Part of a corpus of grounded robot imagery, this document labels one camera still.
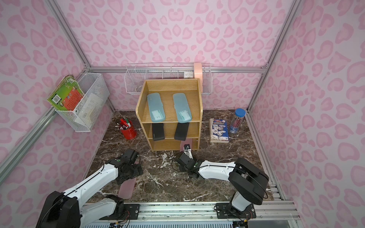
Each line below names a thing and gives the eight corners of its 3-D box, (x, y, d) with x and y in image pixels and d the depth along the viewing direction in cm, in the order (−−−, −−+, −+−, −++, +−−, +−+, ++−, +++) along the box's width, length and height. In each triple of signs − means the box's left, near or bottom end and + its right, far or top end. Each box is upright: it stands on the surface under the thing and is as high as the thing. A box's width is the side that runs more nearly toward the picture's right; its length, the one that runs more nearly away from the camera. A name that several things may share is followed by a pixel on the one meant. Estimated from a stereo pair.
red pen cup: (123, 141, 103) (114, 128, 91) (127, 130, 110) (119, 116, 98) (134, 141, 103) (127, 128, 91) (137, 129, 110) (131, 116, 98)
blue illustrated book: (210, 142, 102) (211, 140, 99) (208, 120, 115) (208, 118, 113) (230, 142, 102) (231, 140, 99) (225, 120, 115) (226, 117, 112)
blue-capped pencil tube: (230, 133, 105) (236, 117, 91) (228, 124, 110) (233, 108, 97) (239, 133, 105) (247, 117, 91) (237, 124, 110) (244, 108, 97)
